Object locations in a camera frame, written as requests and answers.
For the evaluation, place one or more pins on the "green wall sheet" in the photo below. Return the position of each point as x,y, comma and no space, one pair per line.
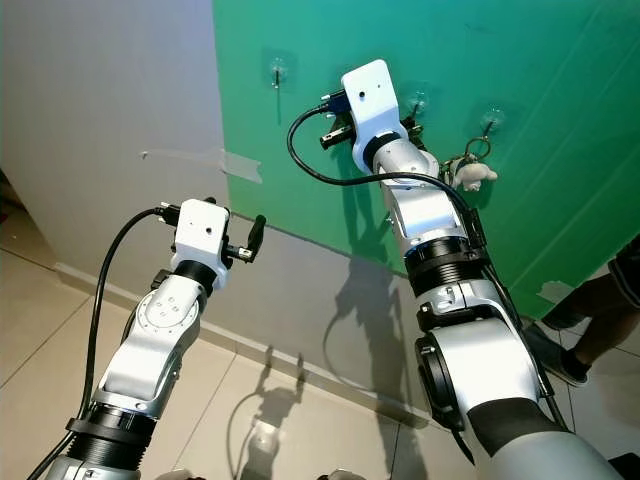
560,60

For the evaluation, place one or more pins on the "clear adhesive wall hook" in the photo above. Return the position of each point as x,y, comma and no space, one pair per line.
493,118
278,72
419,100

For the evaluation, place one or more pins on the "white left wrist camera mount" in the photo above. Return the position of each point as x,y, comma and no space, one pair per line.
202,235

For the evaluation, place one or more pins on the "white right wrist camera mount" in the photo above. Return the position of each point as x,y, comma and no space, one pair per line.
370,100

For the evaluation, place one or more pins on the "clear adhesive tape strip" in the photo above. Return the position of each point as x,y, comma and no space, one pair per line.
210,160

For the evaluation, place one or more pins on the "black shoe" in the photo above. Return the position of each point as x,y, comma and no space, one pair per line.
555,355

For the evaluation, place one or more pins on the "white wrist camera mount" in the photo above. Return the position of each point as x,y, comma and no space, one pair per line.
202,235
370,100

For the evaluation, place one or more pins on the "keyring with white plush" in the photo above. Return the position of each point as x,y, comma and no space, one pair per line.
475,175

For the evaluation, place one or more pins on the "person leg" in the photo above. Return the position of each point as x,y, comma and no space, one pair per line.
610,290

